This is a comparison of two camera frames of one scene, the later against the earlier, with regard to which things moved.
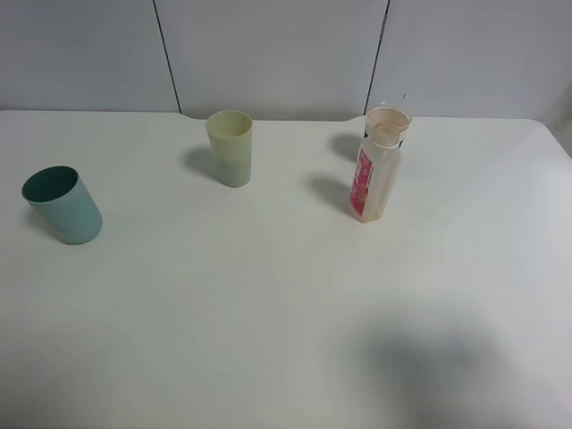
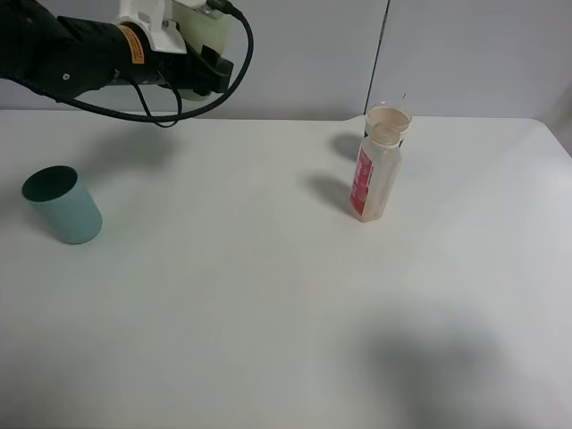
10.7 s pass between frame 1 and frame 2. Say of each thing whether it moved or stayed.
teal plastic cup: stayed
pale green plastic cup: moved
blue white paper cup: stayed
